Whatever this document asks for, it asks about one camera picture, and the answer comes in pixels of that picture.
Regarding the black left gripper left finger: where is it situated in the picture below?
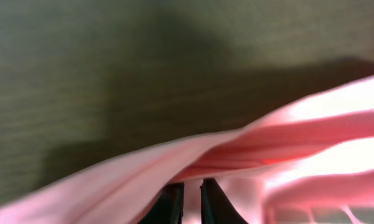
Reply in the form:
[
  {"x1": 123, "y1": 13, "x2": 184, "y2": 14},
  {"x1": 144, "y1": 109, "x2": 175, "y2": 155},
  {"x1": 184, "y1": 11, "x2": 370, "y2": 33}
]
[{"x1": 138, "y1": 183, "x2": 184, "y2": 224}]

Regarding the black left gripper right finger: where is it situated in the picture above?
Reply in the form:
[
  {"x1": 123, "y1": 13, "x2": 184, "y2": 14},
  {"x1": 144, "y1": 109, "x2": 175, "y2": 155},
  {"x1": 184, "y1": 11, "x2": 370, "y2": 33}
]
[{"x1": 200, "y1": 179, "x2": 248, "y2": 224}]

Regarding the pink cloth garment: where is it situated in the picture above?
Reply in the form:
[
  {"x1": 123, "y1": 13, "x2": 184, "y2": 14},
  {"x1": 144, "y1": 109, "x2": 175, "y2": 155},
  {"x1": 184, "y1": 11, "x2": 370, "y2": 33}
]
[{"x1": 0, "y1": 76, "x2": 374, "y2": 224}]

